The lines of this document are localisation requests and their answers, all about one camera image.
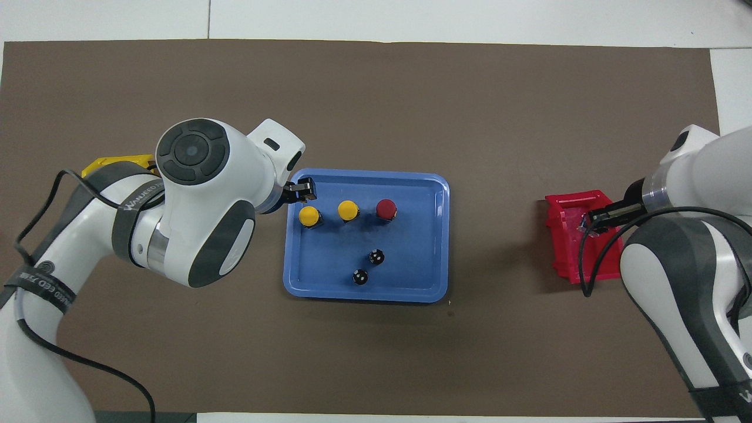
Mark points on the blue plastic tray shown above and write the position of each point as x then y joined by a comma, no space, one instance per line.
411,276

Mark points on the yellow plastic storage bin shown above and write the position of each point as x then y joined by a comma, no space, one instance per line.
106,164

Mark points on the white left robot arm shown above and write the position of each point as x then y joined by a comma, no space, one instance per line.
194,235

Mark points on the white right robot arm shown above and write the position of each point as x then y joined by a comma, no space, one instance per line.
693,176

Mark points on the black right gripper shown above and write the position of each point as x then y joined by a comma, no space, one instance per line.
636,197

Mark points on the red plastic storage bin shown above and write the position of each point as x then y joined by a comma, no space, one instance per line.
564,252

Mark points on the yellow push button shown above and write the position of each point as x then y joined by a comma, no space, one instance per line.
348,210
308,215

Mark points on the small black knob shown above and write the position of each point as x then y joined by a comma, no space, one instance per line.
376,257
360,277

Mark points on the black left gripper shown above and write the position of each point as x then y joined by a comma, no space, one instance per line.
291,194

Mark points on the brown paper table mat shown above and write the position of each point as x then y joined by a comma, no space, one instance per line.
470,352

